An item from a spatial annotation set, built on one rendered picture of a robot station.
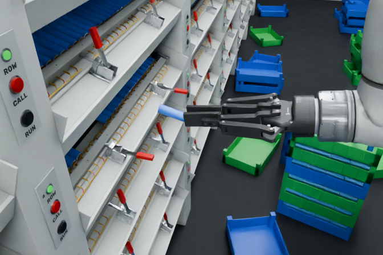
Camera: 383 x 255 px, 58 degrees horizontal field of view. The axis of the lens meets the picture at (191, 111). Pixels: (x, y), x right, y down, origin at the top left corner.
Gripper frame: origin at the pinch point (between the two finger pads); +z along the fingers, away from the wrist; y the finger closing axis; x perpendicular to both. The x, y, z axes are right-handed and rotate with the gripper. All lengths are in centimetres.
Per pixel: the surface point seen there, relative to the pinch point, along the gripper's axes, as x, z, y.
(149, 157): 6.4, 10.9, 5.3
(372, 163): 50, -43, -46
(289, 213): 85, -16, -52
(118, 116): 3.0, 20.6, -3.9
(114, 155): 6.0, 18.2, 5.7
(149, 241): 45, 23, -3
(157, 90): 5.9, 17.6, -21.0
